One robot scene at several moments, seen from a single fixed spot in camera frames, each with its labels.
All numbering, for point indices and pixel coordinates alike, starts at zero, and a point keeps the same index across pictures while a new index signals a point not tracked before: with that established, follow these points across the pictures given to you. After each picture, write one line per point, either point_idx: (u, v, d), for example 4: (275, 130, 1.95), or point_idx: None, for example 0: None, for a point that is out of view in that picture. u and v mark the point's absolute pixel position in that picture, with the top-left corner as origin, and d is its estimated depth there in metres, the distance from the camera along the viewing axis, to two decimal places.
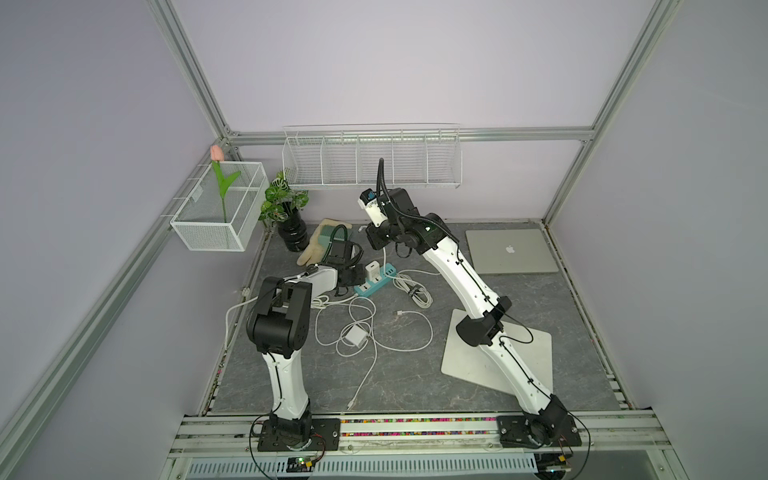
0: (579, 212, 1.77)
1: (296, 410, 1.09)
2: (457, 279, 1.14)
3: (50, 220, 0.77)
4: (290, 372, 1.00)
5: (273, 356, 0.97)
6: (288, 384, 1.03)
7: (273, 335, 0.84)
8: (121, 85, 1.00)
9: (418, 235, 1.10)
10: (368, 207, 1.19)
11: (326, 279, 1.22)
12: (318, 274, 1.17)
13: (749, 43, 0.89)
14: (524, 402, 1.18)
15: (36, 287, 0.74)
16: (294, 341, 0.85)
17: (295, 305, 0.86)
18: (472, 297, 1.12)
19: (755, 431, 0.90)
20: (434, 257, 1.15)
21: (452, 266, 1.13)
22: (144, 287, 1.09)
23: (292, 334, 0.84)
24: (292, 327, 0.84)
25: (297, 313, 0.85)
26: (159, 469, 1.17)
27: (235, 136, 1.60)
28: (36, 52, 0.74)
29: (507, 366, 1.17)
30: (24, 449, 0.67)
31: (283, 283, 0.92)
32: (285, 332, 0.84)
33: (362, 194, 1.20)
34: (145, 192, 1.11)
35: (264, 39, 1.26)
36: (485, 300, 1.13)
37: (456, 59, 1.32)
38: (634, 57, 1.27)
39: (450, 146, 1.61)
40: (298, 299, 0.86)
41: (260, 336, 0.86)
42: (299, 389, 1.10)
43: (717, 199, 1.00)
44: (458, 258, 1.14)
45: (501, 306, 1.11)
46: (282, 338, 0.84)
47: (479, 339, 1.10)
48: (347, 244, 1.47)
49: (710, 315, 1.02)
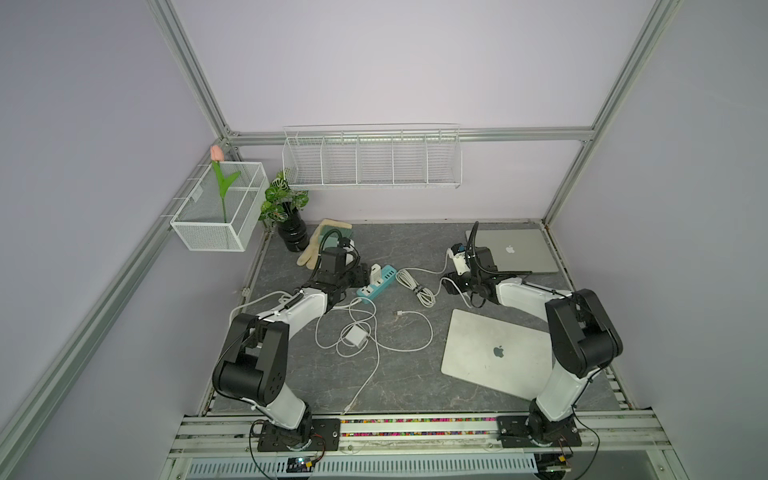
0: (579, 212, 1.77)
1: (292, 420, 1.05)
2: (522, 295, 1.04)
3: (49, 219, 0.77)
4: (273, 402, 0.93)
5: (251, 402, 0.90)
6: (277, 407, 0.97)
7: (242, 383, 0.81)
8: (120, 85, 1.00)
9: (490, 288, 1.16)
10: (456, 258, 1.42)
11: (313, 306, 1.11)
12: (303, 305, 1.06)
13: (750, 43, 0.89)
14: (546, 406, 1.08)
15: (35, 286, 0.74)
16: (264, 391, 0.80)
17: (268, 350, 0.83)
18: (542, 299, 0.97)
19: (755, 431, 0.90)
20: (507, 298, 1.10)
21: (515, 287, 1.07)
22: (144, 288, 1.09)
23: (262, 384, 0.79)
24: (262, 376, 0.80)
25: (269, 359, 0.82)
26: (159, 470, 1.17)
27: (235, 136, 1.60)
28: (34, 52, 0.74)
29: (566, 388, 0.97)
30: (23, 450, 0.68)
31: (256, 322, 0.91)
32: (255, 381, 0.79)
33: (455, 247, 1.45)
34: (145, 192, 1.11)
35: (262, 39, 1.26)
36: (553, 293, 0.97)
37: (456, 59, 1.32)
38: (634, 58, 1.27)
39: (450, 146, 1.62)
40: (270, 344, 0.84)
41: (228, 385, 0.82)
42: (292, 403, 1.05)
43: (718, 198, 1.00)
44: (522, 280, 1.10)
45: (581, 295, 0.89)
46: (252, 388, 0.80)
47: (574, 339, 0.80)
48: (338, 258, 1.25)
49: (710, 316, 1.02)
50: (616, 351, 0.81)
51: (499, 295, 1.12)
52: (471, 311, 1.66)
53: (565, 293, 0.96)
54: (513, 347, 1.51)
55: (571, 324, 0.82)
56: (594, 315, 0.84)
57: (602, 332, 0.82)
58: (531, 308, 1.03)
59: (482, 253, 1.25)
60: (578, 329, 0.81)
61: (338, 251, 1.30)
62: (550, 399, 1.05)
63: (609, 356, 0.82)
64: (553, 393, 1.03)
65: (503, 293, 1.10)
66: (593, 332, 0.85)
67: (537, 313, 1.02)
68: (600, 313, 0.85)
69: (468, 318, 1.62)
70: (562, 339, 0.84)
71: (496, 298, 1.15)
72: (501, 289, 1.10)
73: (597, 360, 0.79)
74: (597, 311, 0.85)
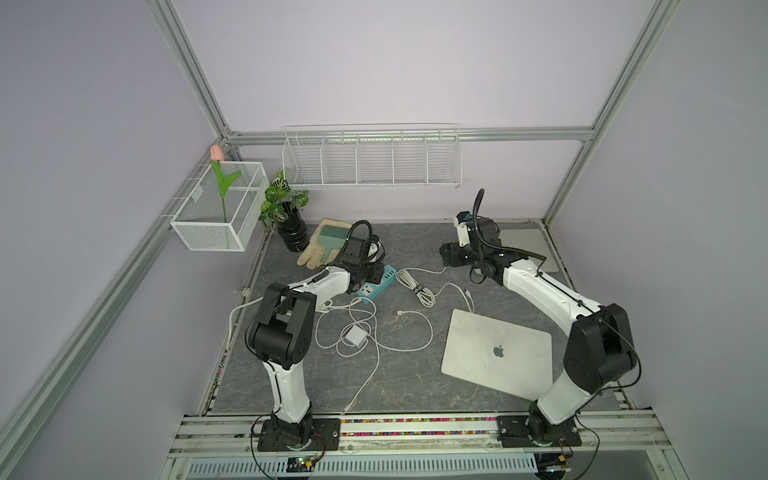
0: (579, 212, 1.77)
1: (296, 413, 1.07)
2: (541, 293, 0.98)
3: (50, 219, 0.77)
4: (289, 382, 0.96)
5: (273, 365, 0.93)
6: (287, 393, 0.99)
7: (272, 344, 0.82)
8: (121, 85, 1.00)
9: (494, 265, 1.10)
10: (460, 226, 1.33)
11: (338, 283, 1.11)
12: (329, 281, 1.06)
13: (750, 42, 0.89)
14: (547, 409, 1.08)
15: (35, 286, 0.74)
16: (293, 354, 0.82)
17: (298, 316, 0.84)
18: (565, 309, 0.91)
19: (756, 432, 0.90)
20: (515, 281, 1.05)
21: (532, 280, 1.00)
22: (144, 288, 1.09)
23: (292, 346, 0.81)
24: (292, 339, 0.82)
25: (298, 324, 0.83)
26: (159, 470, 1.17)
27: (235, 136, 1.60)
28: (33, 52, 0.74)
29: (569, 395, 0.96)
30: (23, 450, 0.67)
31: (288, 291, 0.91)
32: (285, 343, 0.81)
33: (459, 215, 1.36)
34: (145, 192, 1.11)
35: (262, 39, 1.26)
36: (578, 305, 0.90)
37: (456, 59, 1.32)
38: (635, 56, 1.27)
39: (450, 146, 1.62)
40: (300, 309, 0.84)
41: (259, 344, 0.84)
42: (299, 394, 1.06)
43: (719, 198, 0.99)
44: (538, 271, 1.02)
45: (609, 312, 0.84)
46: (281, 349, 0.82)
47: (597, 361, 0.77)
48: (365, 245, 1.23)
49: (711, 316, 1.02)
50: (629, 370, 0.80)
51: (506, 279, 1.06)
52: (471, 311, 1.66)
53: (592, 306, 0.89)
54: (513, 347, 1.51)
55: (598, 348, 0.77)
56: (618, 334, 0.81)
57: (622, 352, 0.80)
58: (547, 307, 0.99)
59: (484, 226, 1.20)
60: (602, 350, 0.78)
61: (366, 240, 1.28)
62: (550, 400, 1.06)
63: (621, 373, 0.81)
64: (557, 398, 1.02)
65: (512, 278, 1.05)
66: (610, 347, 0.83)
67: (553, 316, 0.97)
68: (623, 333, 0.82)
69: (468, 317, 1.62)
70: (582, 358, 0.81)
71: (502, 279, 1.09)
72: (510, 276, 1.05)
73: (611, 378, 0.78)
74: (622, 331, 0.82)
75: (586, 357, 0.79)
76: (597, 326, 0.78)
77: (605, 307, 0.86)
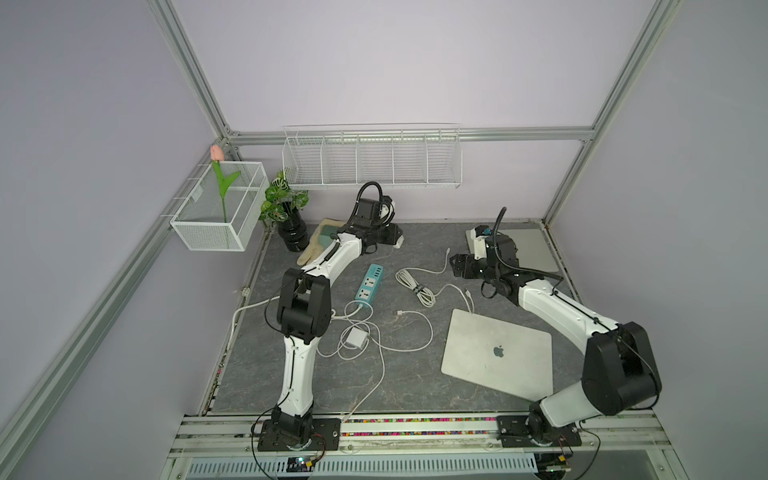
0: (579, 213, 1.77)
1: (302, 405, 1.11)
2: (557, 313, 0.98)
3: (48, 219, 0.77)
4: (305, 360, 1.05)
5: (293, 341, 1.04)
6: (300, 373, 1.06)
7: (297, 320, 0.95)
8: (121, 86, 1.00)
9: (509, 285, 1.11)
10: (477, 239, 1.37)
11: (349, 252, 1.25)
12: (339, 256, 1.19)
13: (750, 43, 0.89)
14: (550, 411, 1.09)
15: (33, 286, 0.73)
16: (316, 326, 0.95)
17: (316, 297, 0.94)
18: (581, 327, 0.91)
19: (756, 431, 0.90)
20: (530, 300, 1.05)
21: (547, 299, 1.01)
22: (144, 288, 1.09)
23: (316, 321, 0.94)
24: (315, 315, 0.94)
25: (317, 303, 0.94)
26: (159, 470, 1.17)
27: (235, 136, 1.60)
28: (33, 52, 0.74)
29: (578, 405, 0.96)
30: (24, 449, 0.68)
31: (303, 274, 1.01)
32: (309, 319, 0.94)
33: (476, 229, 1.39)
34: (146, 194, 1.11)
35: (262, 39, 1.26)
36: (593, 323, 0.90)
37: (456, 59, 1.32)
38: (635, 56, 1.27)
39: (450, 146, 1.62)
40: (317, 291, 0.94)
41: (286, 320, 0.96)
42: (306, 385, 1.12)
43: (718, 198, 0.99)
44: (554, 290, 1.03)
45: (627, 331, 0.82)
46: (306, 324, 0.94)
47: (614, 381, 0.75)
48: (374, 207, 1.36)
49: (710, 316, 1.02)
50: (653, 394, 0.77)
51: (521, 298, 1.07)
52: (471, 311, 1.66)
53: (609, 324, 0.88)
54: (513, 347, 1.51)
55: (614, 365, 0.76)
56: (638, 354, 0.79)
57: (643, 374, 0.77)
58: (561, 323, 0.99)
59: (503, 243, 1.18)
60: (619, 370, 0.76)
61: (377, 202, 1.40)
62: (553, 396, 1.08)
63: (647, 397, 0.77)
64: (563, 403, 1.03)
65: (528, 297, 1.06)
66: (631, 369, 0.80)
67: (571, 335, 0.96)
68: (645, 353, 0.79)
69: (468, 317, 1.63)
70: (600, 380, 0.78)
71: (518, 300, 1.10)
72: (525, 295, 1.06)
73: (632, 400, 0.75)
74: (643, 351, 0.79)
75: (603, 375, 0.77)
76: (613, 343, 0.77)
77: (624, 326, 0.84)
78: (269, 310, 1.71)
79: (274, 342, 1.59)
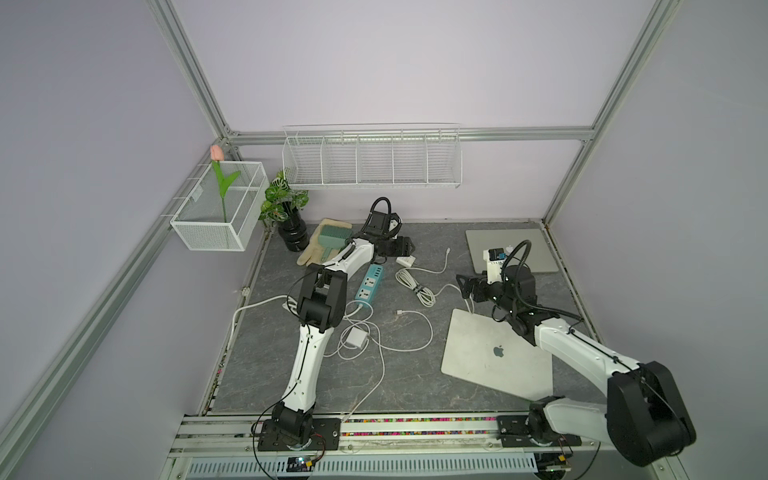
0: (579, 213, 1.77)
1: (305, 401, 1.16)
2: (575, 352, 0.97)
3: (48, 218, 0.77)
4: (317, 351, 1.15)
5: (309, 330, 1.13)
6: (310, 364, 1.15)
7: (315, 310, 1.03)
8: (121, 85, 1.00)
9: (526, 326, 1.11)
10: (491, 262, 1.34)
11: (363, 254, 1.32)
12: (355, 257, 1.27)
13: (750, 42, 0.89)
14: (554, 417, 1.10)
15: (32, 286, 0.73)
16: (332, 318, 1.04)
17: (334, 290, 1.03)
18: (600, 365, 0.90)
19: (757, 431, 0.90)
20: (546, 340, 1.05)
21: (563, 338, 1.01)
22: (144, 288, 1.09)
23: (332, 313, 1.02)
24: (331, 308, 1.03)
25: (335, 296, 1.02)
26: (159, 470, 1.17)
27: (234, 136, 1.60)
28: (34, 51, 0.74)
29: (586, 427, 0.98)
30: (23, 450, 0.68)
31: (324, 267, 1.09)
32: (326, 310, 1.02)
33: (492, 251, 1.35)
34: (146, 194, 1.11)
35: (262, 39, 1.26)
36: (613, 362, 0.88)
37: (456, 58, 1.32)
38: (635, 56, 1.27)
39: (450, 146, 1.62)
40: (336, 285, 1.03)
41: (305, 310, 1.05)
42: (312, 383, 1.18)
43: (718, 197, 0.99)
44: (569, 329, 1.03)
45: (650, 371, 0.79)
46: (322, 315, 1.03)
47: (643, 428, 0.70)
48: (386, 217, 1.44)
49: (711, 316, 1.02)
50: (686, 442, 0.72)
51: (538, 338, 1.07)
52: (471, 311, 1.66)
53: (629, 363, 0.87)
54: (513, 347, 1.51)
55: (638, 408, 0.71)
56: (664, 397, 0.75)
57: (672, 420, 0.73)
58: (579, 364, 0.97)
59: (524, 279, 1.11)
60: (646, 416, 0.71)
61: (386, 214, 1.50)
62: (574, 404, 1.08)
63: (679, 446, 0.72)
64: (568, 414, 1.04)
65: (543, 336, 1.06)
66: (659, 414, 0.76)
67: (591, 376, 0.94)
68: (672, 397, 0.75)
69: (468, 317, 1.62)
70: (626, 426, 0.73)
71: (534, 339, 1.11)
72: (542, 335, 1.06)
73: (665, 449, 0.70)
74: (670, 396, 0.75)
75: (628, 419, 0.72)
76: (634, 384, 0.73)
77: (645, 365, 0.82)
78: (269, 310, 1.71)
79: (274, 341, 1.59)
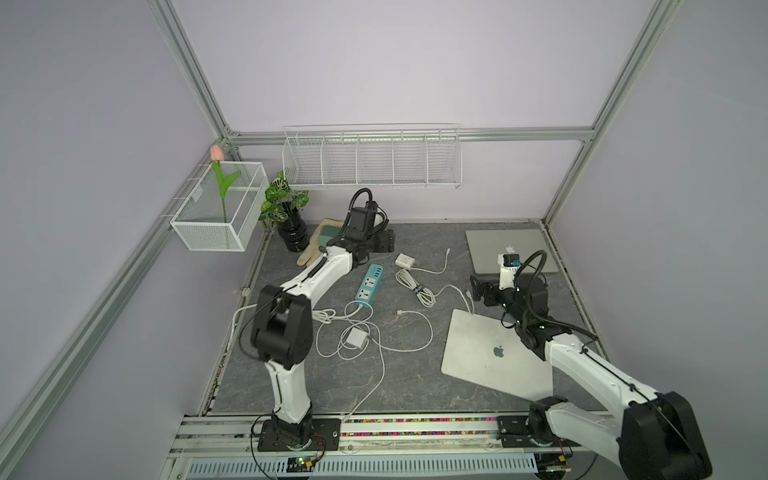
0: (579, 213, 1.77)
1: (296, 413, 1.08)
2: (588, 374, 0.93)
3: (48, 219, 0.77)
4: (290, 381, 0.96)
5: (273, 364, 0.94)
6: (289, 392, 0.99)
7: (273, 345, 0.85)
8: (121, 86, 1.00)
9: (535, 339, 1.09)
10: (504, 268, 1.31)
11: (337, 267, 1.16)
12: (325, 274, 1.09)
13: (750, 42, 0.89)
14: (555, 421, 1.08)
15: (32, 285, 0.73)
16: (293, 353, 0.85)
17: (293, 320, 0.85)
18: (613, 391, 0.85)
19: (757, 432, 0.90)
20: (558, 357, 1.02)
21: (576, 358, 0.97)
22: (144, 288, 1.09)
23: (291, 347, 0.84)
24: (290, 342, 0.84)
25: (294, 328, 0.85)
26: (159, 470, 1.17)
27: (235, 136, 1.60)
28: (34, 52, 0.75)
29: (589, 440, 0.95)
30: (24, 450, 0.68)
31: (282, 292, 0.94)
32: (284, 345, 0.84)
33: (506, 257, 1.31)
34: (146, 194, 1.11)
35: (262, 39, 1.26)
36: (630, 390, 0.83)
37: (456, 59, 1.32)
38: (635, 56, 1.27)
39: (450, 146, 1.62)
40: (294, 315, 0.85)
41: (262, 344, 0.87)
42: (299, 395, 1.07)
43: (718, 198, 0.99)
44: (583, 347, 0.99)
45: (669, 402, 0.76)
46: (281, 351, 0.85)
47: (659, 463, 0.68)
48: (367, 217, 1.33)
49: (710, 316, 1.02)
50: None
51: (547, 353, 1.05)
52: (471, 311, 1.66)
53: (647, 393, 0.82)
54: (513, 348, 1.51)
55: (655, 440, 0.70)
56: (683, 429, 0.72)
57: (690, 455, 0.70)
58: (592, 385, 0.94)
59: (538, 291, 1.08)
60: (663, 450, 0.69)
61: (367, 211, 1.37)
62: (580, 415, 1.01)
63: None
64: (570, 421, 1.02)
65: (555, 354, 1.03)
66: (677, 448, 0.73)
67: (603, 400, 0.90)
68: (692, 430, 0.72)
69: (468, 318, 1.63)
70: (642, 459, 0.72)
71: (542, 353, 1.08)
72: (552, 351, 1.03)
73: None
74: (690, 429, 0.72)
75: (644, 453, 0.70)
76: (651, 415, 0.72)
77: (663, 395, 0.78)
78: None
79: None
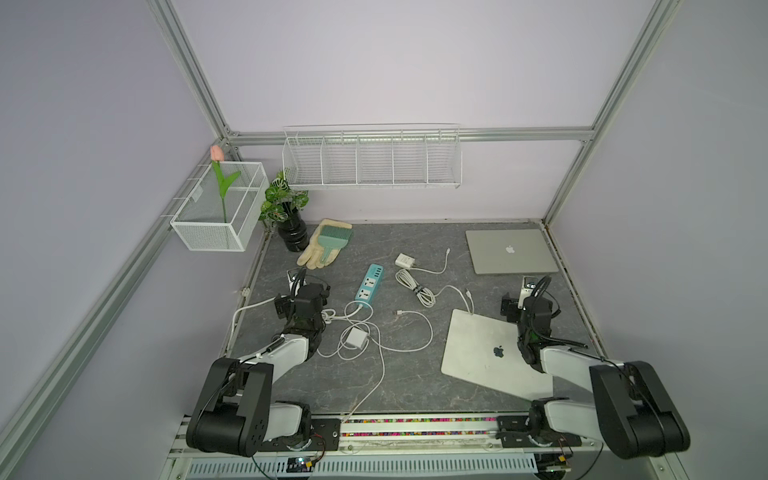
0: (579, 213, 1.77)
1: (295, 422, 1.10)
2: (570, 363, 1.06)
3: (48, 218, 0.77)
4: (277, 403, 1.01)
5: None
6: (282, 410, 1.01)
7: (222, 434, 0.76)
8: (120, 86, 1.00)
9: (534, 354, 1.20)
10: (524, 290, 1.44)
11: (294, 351, 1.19)
12: (284, 350, 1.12)
13: (749, 43, 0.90)
14: (555, 415, 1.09)
15: (31, 285, 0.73)
16: (246, 442, 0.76)
17: (251, 396, 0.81)
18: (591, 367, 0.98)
19: (756, 432, 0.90)
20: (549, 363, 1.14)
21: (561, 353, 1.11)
22: (143, 288, 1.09)
23: (245, 433, 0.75)
24: (244, 425, 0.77)
25: (252, 403, 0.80)
26: (159, 470, 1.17)
27: (235, 136, 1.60)
28: (33, 51, 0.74)
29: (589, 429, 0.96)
30: (23, 451, 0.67)
31: (236, 367, 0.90)
32: (237, 430, 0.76)
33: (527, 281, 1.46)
34: (146, 193, 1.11)
35: (262, 39, 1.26)
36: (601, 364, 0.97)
37: (456, 58, 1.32)
38: (634, 57, 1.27)
39: (450, 146, 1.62)
40: (253, 387, 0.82)
41: (206, 437, 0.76)
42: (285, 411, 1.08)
43: (718, 198, 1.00)
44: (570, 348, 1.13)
45: (634, 367, 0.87)
46: (233, 439, 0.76)
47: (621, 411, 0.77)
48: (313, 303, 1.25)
49: (709, 316, 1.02)
50: (670, 434, 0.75)
51: (544, 365, 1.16)
52: (471, 311, 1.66)
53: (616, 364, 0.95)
54: (513, 347, 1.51)
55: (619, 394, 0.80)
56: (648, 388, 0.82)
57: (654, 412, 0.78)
58: (577, 376, 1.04)
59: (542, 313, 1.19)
60: (625, 400, 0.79)
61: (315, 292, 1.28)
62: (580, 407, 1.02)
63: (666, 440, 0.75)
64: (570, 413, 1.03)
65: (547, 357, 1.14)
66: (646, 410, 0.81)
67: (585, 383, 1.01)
68: (656, 390, 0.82)
69: (468, 317, 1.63)
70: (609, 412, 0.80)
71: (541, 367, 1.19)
72: (544, 355, 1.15)
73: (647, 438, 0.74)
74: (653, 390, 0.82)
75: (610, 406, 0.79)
76: (614, 372, 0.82)
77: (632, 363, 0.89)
78: (269, 310, 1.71)
79: None
